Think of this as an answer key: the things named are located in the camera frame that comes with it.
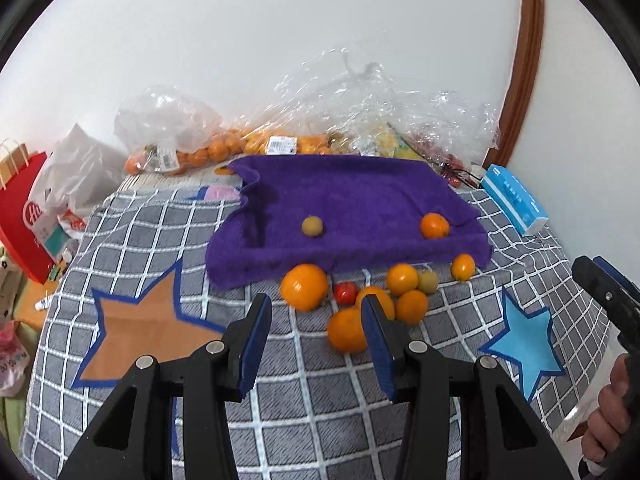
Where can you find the red paper shopping bag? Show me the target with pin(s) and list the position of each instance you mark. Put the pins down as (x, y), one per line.
(19, 170)

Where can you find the large orange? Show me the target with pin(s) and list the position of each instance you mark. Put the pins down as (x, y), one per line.
(304, 287)

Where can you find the pink white plush bag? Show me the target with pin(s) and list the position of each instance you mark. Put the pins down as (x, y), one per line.
(14, 360)

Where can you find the yellow-green small fruit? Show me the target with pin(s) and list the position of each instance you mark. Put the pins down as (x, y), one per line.
(312, 226)

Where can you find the purple towel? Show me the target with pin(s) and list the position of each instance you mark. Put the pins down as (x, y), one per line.
(371, 208)

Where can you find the oval orange mandarin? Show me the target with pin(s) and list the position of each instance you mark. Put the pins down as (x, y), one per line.
(384, 299)

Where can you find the pale green small fruit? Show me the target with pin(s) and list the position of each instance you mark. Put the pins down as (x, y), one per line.
(428, 282)

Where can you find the orange front large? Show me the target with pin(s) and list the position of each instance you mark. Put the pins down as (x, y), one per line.
(345, 332)

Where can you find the small orange mandarin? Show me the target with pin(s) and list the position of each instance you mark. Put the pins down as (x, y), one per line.
(411, 307)

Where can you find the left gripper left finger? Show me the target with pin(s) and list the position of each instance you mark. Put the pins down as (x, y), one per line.
(221, 371)

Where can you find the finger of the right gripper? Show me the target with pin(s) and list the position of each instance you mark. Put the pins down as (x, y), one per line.
(621, 308)
(620, 279)

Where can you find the blue tissue pack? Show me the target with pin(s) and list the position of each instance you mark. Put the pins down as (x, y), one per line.
(520, 207)

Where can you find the bag of mandarins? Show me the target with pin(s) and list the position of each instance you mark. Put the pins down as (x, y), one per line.
(168, 132)

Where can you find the person's right hand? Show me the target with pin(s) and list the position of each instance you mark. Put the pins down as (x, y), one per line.
(608, 423)

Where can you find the brown wooden door frame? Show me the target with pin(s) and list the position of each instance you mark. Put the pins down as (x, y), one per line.
(523, 79)

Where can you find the small orange kumquat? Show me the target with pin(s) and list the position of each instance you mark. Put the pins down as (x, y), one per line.
(463, 268)

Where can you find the small red apple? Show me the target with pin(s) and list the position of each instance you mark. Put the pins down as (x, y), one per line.
(345, 293)

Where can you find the white plastic bag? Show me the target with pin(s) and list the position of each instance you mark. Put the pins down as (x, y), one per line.
(77, 176)

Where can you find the large clear plastic bag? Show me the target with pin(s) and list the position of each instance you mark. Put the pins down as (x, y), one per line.
(335, 105)

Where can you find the round orange mandarin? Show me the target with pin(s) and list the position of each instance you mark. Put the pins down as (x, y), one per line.
(401, 278)

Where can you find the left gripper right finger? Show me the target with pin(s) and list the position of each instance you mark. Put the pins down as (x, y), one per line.
(410, 371)

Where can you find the grey checkered star blanket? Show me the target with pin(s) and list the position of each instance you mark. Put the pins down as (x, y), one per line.
(313, 413)

